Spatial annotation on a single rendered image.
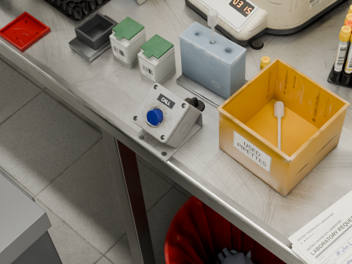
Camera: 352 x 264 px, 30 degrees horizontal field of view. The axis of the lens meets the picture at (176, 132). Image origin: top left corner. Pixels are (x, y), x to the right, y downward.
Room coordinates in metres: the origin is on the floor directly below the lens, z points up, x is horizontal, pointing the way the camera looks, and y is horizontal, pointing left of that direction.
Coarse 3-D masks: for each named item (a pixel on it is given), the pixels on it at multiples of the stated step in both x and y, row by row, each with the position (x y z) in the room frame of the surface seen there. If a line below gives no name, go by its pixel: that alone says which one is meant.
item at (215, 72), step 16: (192, 32) 0.73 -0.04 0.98; (208, 32) 0.72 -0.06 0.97; (192, 48) 0.71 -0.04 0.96; (208, 48) 0.69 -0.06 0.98; (224, 48) 0.69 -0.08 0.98; (240, 48) 0.69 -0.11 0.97; (192, 64) 0.71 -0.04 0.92; (208, 64) 0.68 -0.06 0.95; (224, 64) 0.66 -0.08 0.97; (240, 64) 0.67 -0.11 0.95; (176, 80) 0.71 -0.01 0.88; (192, 80) 0.71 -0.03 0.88; (208, 80) 0.68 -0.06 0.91; (224, 80) 0.66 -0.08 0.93; (240, 80) 0.67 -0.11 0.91; (208, 96) 0.67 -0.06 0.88; (224, 96) 0.66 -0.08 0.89
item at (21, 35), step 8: (24, 16) 0.90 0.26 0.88; (32, 16) 0.90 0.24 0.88; (8, 24) 0.88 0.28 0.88; (16, 24) 0.89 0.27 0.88; (24, 24) 0.88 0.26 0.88; (32, 24) 0.88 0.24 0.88; (40, 24) 0.88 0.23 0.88; (0, 32) 0.86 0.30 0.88; (8, 32) 0.87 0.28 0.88; (16, 32) 0.87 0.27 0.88; (24, 32) 0.86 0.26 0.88; (32, 32) 0.86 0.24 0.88; (40, 32) 0.85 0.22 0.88; (8, 40) 0.84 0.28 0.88; (16, 40) 0.85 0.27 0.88; (24, 40) 0.84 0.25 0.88; (32, 40) 0.84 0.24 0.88; (24, 48) 0.82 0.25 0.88
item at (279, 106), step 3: (276, 102) 0.64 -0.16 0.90; (279, 102) 0.64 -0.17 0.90; (282, 102) 0.64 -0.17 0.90; (276, 105) 0.63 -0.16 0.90; (279, 105) 0.63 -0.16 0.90; (282, 105) 0.63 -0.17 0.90; (276, 108) 0.63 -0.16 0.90; (279, 108) 0.62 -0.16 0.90; (282, 108) 0.62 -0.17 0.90; (276, 111) 0.62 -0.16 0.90; (279, 111) 0.62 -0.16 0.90; (282, 111) 0.62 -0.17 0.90; (276, 114) 0.62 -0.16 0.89; (279, 114) 0.61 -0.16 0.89; (282, 114) 0.61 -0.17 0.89
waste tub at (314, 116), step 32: (288, 64) 0.64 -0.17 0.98; (256, 96) 0.63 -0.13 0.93; (288, 96) 0.64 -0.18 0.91; (320, 96) 0.59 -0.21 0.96; (224, 128) 0.57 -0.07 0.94; (256, 128) 0.60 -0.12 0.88; (288, 128) 0.59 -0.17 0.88; (320, 128) 0.52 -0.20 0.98; (256, 160) 0.52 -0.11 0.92; (288, 160) 0.48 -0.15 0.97; (320, 160) 0.53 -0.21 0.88; (288, 192) 0.48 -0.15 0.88
